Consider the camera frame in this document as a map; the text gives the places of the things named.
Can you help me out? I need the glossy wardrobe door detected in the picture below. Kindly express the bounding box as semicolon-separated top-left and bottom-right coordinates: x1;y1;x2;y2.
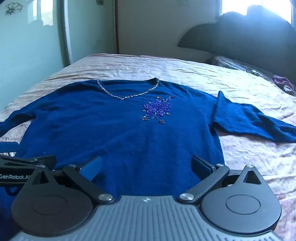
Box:
0;0;73;112

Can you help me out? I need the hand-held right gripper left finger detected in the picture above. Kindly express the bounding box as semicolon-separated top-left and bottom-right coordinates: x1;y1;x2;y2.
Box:
22;156;115;206

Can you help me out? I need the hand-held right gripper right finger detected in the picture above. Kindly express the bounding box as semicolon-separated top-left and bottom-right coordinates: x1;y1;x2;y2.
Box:
178;155;268;206

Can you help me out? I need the dark blue towel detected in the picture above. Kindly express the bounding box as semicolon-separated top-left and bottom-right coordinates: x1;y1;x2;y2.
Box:
0;78;296;233

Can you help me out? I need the purple cloth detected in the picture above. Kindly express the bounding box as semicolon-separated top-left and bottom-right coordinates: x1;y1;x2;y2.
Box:
272;75;296;90

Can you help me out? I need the dark padded headboard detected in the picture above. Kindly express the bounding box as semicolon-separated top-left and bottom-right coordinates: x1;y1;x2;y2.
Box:
177;5;296;77

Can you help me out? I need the bed with pink bedspread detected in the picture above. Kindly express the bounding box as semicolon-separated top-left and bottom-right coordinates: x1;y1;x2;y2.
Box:
0;54;296;241

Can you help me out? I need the patterned pillow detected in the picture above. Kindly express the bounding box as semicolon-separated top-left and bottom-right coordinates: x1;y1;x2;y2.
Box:
211;55;279;80

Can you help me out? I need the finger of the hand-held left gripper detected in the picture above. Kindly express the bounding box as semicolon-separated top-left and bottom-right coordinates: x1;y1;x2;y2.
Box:
0;142;19;154
0;154;57;168

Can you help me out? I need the small grey cloth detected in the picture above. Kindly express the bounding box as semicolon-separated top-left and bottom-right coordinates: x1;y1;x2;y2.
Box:
282;85;296;96

